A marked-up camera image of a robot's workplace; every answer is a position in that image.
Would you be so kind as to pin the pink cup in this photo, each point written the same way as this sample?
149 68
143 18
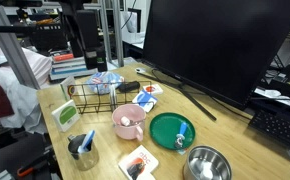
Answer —
128 132

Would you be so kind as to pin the silver steel cup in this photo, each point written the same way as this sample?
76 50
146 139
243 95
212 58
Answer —
85 160

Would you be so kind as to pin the small white orange box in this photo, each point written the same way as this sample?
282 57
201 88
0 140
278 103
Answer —
152 89

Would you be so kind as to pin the black case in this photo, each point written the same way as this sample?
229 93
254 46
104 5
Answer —
129 86

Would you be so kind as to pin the metal spoon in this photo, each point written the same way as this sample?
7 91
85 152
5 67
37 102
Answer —
136 122

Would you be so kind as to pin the white spoon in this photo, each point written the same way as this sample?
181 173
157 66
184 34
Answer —
125 120

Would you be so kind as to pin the blue snack bag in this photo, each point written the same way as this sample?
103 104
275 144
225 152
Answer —
103 81

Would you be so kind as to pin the green plate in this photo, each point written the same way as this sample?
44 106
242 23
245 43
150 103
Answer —
165 130

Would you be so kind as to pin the black monitor stand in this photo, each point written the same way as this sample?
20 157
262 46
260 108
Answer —
193 100

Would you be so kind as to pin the orange white card front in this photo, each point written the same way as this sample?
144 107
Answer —
141 160

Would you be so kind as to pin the blue white utensil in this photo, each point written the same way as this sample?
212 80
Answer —
86 141

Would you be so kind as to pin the stack of books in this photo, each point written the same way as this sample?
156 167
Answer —
68 68

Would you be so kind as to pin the green white box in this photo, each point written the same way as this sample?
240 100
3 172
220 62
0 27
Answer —
66 116

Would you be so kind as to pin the black computer monitor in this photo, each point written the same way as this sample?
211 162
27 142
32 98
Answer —
218 43

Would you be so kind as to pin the steel bowl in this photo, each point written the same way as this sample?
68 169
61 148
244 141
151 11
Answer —
193 163

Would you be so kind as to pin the white cloth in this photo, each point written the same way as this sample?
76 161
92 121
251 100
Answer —
21 96

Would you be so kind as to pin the black keyboard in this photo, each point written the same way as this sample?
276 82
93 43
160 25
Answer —
278 130

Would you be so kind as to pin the upright aluminium post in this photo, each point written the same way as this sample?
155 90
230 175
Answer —
105 30
118 33

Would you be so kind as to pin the slanted grey aluminium post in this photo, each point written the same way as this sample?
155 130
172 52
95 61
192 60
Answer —
13 50

